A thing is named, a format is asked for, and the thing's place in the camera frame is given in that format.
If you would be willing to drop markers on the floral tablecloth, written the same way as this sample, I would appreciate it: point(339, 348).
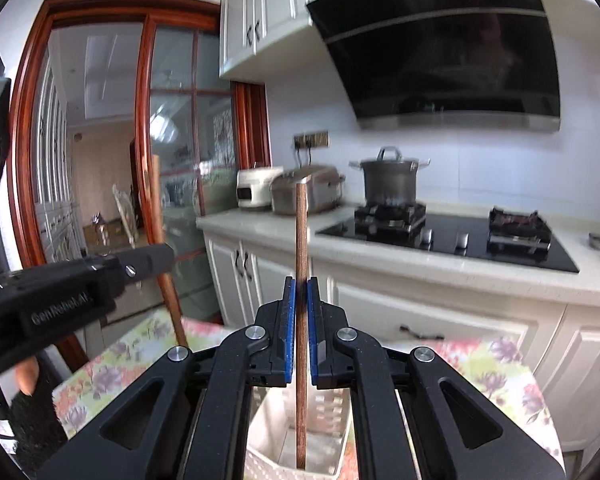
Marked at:
point(480, 360)

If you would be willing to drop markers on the person's left forearm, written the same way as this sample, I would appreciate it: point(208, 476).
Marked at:
point(37, 420)

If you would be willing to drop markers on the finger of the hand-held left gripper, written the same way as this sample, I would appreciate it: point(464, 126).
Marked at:
point(147, 262)

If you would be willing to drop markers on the cardboard box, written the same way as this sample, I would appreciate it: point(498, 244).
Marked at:
point(102, 235)

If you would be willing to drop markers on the steel stock pot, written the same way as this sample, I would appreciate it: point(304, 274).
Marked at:
point(387, 180)

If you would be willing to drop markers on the person's left hand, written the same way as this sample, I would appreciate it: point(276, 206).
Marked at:
point(27, 375)

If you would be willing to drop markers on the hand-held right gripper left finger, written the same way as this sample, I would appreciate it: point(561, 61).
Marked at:
point(291, 330)

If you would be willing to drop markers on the white plastic utensil basket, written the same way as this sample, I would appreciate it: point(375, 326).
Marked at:
point(275, 425)

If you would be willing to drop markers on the silver rice cooker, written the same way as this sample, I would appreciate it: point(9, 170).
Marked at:
point(322, 190)

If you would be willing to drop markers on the wall socket with plugs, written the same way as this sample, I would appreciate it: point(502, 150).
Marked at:
point(311, 139)

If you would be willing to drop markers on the white kitchen appliance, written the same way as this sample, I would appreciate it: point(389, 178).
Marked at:
point(250, 190)

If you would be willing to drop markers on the white base cabinets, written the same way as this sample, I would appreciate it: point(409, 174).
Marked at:
point(380, 310)

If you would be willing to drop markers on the white dining chair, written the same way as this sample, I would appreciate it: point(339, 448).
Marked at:
point(127, 215)

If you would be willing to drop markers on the wooden glass sliding door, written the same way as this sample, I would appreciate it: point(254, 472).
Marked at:
point(142, 110)

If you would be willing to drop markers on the brown wooden chopstick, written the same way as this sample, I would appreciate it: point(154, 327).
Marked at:
point(302, 240)
point(156, 200)

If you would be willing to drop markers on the black range hood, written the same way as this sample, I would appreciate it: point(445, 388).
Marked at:
point(430, 60)

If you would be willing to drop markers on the black gas hob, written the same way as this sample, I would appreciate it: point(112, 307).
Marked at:
point(450, 240)

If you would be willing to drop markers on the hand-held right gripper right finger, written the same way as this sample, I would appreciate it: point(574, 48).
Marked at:
point(314, 340)

